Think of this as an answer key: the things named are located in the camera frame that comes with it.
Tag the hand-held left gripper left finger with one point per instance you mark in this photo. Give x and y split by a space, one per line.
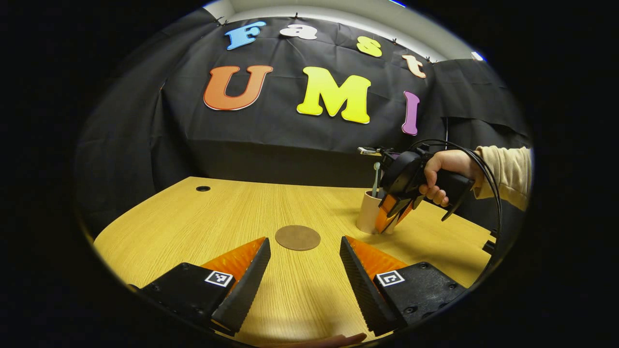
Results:
242 290

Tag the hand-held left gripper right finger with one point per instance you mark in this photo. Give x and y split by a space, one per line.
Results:
365 290

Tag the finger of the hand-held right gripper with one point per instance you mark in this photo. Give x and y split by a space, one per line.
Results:
387 215
408 207

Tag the beige cup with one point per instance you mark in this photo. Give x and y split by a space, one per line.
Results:
366 212

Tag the pale green toothbrush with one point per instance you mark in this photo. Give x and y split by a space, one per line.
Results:
376 176

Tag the round brown coaster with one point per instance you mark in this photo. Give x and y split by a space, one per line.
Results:
297 237

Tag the wooden desktop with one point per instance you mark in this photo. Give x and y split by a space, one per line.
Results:
217 212

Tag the black desk edge clamp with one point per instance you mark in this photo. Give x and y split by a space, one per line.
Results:
489 247

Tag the black backdrop cloth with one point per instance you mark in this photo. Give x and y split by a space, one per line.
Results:
290 135

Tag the ceiling light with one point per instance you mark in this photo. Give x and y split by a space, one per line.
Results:
477 55

